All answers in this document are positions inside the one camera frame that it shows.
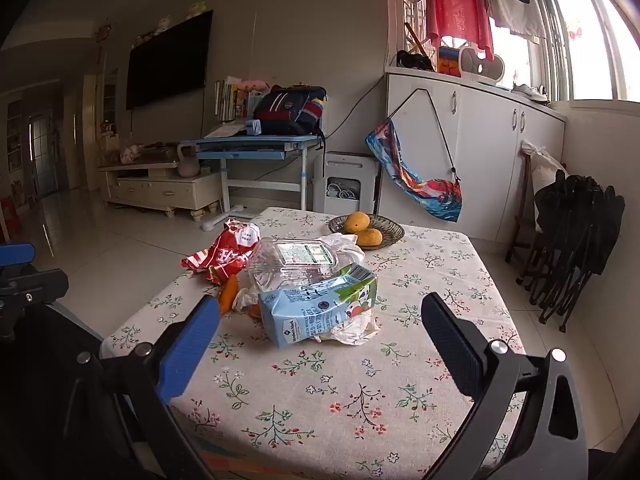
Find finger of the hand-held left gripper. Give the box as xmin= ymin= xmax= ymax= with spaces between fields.
xmin=0 ymin=243 xmax=69 ymax=341

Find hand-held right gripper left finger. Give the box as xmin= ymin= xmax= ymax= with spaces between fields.
xmin=50 ymin=294 xmax=223 ymax=480

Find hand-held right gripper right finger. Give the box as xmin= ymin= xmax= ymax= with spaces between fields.
xmin=421 ymin=291 xmax=591 ymax=480

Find white plastic bag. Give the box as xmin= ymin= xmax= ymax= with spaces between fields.
xmin=320 ymin=305 xmax=383 ymax=347

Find red snack bag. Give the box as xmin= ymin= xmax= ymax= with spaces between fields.
xmin=181 ymin=218 xmax=261 ymax=286

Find light blue milk carton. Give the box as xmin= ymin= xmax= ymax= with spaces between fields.
xmin=258 ymin=263 xmax=378 ymax=350

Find clear plastic bottle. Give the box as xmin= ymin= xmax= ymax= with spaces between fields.
xmin=245 ymin=237 xmax=368 ymax=301

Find cream television cabinet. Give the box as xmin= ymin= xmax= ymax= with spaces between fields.
xmin=97 ymin=157 xmax=223 ymax=221

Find pink kettlebell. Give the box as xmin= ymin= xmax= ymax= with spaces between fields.
xmin=177 ymin=143 xmax=201 ymax=179

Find white cabinet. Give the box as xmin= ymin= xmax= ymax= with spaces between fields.
xmin=377 ymin=67 xmax=568 ymax=243

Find white sack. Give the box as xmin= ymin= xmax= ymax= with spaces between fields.
xmin=520 ymin=140 xmax=568 ymax=233

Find white floor appliance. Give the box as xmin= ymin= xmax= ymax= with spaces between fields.
xmin=312 ymin=151 xmax=382 ymax=216

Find blue study desk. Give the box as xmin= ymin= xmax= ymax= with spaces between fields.
xmin=192 ymin=132 xmax=326 ymax=233

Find white papers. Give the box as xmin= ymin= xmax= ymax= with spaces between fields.
xmin=205 ymin=122 xmax=246 ymax=138

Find black flat television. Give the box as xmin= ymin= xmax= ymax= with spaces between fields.
xmin=125 ymin=10 xmax=214 ymax=111

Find row of books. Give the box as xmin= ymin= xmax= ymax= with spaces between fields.
xmin=215 ymin=76 xmax=251 ymax=122

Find navy striped backpack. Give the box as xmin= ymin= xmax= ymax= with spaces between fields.
xmin=252 ymin=85 xmax=328 ymax=137

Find white shoes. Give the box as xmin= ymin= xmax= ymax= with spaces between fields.
xmin=511 ymin=82 xmax=551 ymax=103

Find white desk fan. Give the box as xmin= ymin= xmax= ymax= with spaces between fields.
xmin=459 ymin=47 xmax=507 ymax=83

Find orange box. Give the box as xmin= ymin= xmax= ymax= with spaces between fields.
xmin=437 ymin=46 xmax=463 ymax=77

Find black item on cabinet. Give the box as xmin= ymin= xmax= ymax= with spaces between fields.
xmin=396 ymin=50 xmax=435 ymax=72

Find red hanging garment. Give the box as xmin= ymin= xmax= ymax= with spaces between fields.
xmin=425 ymin=0 xmax=495 ymax=61

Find white hanging garment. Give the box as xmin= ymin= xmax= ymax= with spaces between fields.
xmin=487 ymin=0 xmax=548 ymax=41

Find window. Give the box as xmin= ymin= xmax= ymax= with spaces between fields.
xmin=535 ymin=0 xmax=640 ymax=106

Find wooden lattice screen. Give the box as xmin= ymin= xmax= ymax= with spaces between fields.
xmin=400 ymin=0 xmax=428 ymax=46

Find colourful drawstring bag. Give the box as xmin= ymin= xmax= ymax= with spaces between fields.
xmin=365 ymin=87 xmax=463 ymax=223

